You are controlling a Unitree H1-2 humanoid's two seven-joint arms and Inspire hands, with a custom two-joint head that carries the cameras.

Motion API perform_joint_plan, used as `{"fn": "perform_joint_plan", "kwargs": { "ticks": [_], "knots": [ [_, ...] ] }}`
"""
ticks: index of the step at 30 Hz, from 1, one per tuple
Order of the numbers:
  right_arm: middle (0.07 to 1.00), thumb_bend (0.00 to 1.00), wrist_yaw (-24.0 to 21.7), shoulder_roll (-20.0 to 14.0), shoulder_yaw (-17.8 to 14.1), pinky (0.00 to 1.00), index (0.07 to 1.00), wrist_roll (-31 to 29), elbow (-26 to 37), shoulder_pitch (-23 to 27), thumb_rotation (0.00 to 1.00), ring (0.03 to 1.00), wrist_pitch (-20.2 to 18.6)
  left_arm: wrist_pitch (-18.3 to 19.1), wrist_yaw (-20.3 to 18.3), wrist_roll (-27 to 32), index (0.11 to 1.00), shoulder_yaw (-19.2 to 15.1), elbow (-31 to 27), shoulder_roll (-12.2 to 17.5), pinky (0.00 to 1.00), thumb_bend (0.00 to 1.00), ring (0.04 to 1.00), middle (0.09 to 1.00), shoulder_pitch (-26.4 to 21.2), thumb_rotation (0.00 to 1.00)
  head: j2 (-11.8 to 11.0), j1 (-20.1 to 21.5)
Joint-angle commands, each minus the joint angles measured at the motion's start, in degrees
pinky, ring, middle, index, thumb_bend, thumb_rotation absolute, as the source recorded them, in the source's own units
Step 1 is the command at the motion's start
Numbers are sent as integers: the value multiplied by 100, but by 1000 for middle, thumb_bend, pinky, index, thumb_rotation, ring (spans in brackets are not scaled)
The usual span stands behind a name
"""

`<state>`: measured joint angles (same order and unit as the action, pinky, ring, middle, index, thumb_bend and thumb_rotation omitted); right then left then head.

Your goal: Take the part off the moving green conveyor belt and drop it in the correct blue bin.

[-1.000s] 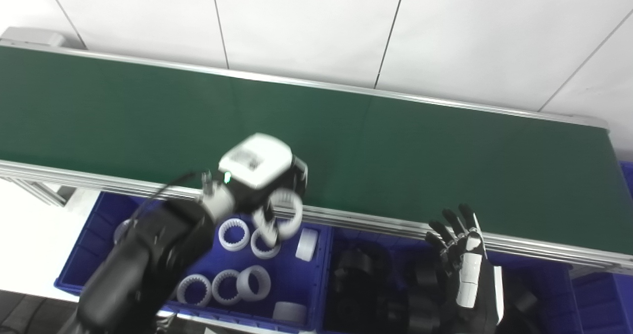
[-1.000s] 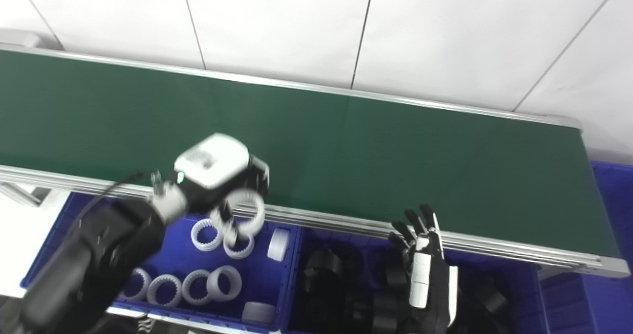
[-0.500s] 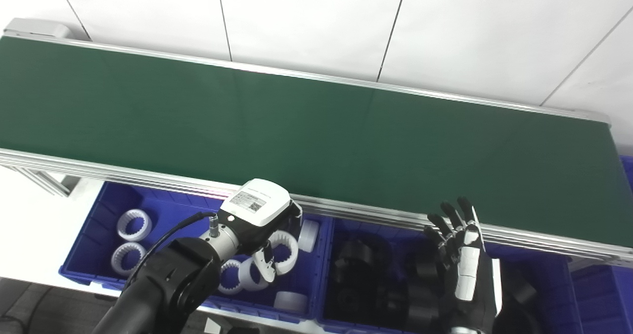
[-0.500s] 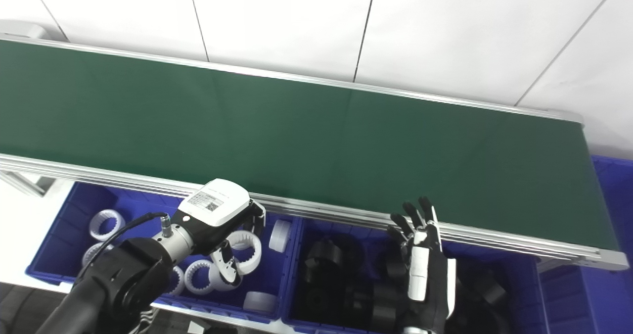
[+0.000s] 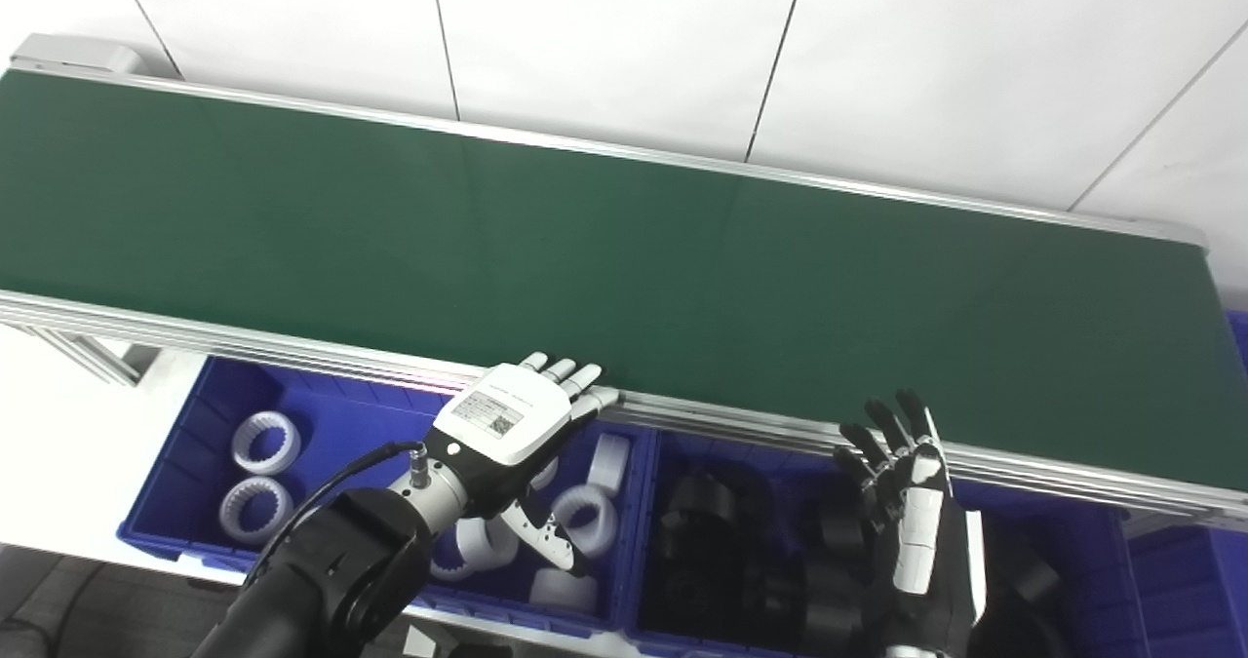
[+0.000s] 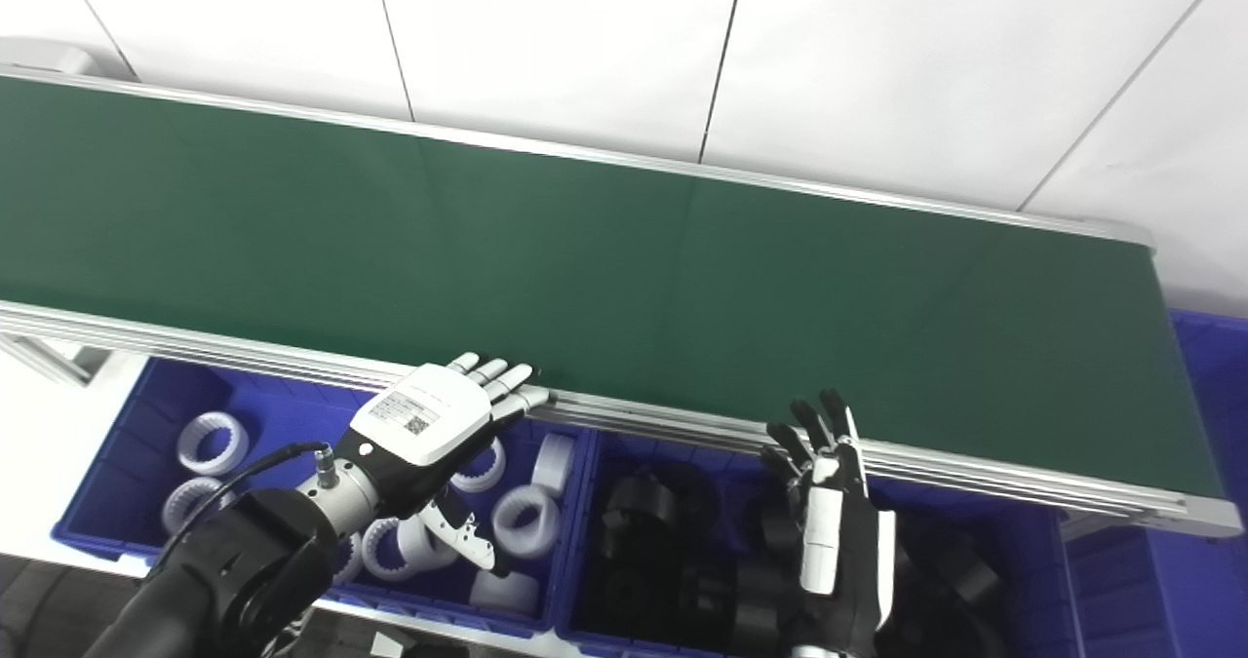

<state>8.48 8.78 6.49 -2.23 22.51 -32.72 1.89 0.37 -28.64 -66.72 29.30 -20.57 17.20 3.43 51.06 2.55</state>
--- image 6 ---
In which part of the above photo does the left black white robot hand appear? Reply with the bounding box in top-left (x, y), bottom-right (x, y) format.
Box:
top-left (336, 351), bottom-right (549, 576)

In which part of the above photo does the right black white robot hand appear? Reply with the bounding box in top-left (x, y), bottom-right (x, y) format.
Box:
top-left (763, 389), bottom-right (896, 658)

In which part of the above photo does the green conveyor belt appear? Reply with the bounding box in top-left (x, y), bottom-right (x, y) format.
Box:
top-left (0, 63), bottom-right (1244, 539)
top-left (0, 78), bottom-right (1195, 498)

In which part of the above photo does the blue bin with black rings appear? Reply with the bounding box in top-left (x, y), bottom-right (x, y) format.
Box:
top-left (556, 429), bottom-right (1083, 658)

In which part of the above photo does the blue bin with white rings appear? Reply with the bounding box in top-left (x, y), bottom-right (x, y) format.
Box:
top-left (51, 354), bottom-right (596, 639)

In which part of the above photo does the grey conveyor end housing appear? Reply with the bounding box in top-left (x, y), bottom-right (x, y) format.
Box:
top-left (0, 39), bottom-right (98, 79)

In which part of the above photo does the large blue plastic crate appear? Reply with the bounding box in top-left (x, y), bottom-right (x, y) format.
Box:
top-left (1058, 309), bottom-right (1248, 658)

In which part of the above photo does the black toothed plastic ring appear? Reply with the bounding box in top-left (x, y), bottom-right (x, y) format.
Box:
top-left (600, 475), bottom-right (679, 542)

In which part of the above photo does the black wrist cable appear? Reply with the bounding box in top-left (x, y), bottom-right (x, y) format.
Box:
top-left (146, 441), bottom-right (334, 581)

